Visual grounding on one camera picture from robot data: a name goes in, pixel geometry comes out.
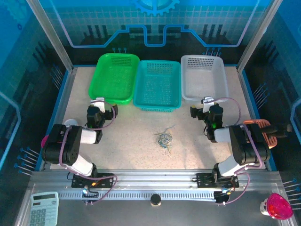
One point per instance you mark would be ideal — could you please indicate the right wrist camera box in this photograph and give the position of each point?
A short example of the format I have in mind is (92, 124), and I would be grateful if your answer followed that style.
(207, 103)

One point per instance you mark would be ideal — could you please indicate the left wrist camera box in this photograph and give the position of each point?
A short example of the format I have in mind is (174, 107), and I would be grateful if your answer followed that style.
(100, 104)

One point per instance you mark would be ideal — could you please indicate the aluminium frame post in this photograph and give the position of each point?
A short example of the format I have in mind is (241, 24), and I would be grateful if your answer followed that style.
(54, 37)
(256, 37)

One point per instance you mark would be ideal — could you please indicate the white calculator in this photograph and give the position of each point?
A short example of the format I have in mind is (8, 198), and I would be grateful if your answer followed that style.
(44, 209)

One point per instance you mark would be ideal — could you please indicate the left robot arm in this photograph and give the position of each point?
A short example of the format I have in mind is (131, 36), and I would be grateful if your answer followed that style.
(89, 136)

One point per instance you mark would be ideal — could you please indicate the teal plastic basket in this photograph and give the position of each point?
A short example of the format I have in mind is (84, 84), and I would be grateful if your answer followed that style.
(157, 87)

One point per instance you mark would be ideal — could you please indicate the white plastic basket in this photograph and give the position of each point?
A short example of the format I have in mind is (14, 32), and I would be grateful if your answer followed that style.
(203, 77)

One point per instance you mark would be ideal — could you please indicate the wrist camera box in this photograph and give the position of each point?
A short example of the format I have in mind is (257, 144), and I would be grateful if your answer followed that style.
(100, 104)
(207, 103)

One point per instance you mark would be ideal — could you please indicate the green plastic basket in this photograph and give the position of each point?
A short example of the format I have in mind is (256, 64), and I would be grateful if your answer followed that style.
(113, 77)

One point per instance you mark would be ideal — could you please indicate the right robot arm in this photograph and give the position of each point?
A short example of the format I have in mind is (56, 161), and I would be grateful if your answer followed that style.
(222, 135)

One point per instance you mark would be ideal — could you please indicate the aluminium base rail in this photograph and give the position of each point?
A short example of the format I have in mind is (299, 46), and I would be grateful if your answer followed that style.
(152, 176)

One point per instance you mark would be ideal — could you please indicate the magenta cup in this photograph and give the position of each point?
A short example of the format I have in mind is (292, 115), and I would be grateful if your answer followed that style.
(44, 141)

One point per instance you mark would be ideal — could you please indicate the pink dome lamp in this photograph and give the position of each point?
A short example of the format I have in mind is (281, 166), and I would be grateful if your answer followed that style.
(279, 207)

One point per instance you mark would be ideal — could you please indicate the black round knob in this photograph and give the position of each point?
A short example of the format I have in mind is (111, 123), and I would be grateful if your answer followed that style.
(155, 199)

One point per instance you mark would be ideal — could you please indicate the white paper cup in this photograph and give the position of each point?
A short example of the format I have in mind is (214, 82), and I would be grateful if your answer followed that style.
(70, 122)

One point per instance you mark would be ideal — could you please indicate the orange beige knife holder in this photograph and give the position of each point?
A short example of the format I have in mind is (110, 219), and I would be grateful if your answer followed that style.
(270, 139)

